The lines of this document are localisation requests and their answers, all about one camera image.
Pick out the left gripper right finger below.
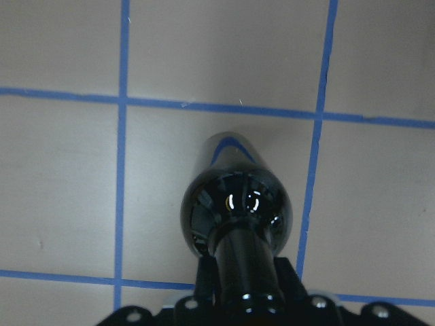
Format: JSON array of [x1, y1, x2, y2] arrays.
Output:
[[274, 257, 308, 299]]

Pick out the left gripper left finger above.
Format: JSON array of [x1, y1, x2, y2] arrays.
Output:
[[194, 256, 215, 301]]

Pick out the dark wine bottle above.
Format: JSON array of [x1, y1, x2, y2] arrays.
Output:
[[181, 132, 292, 315]]

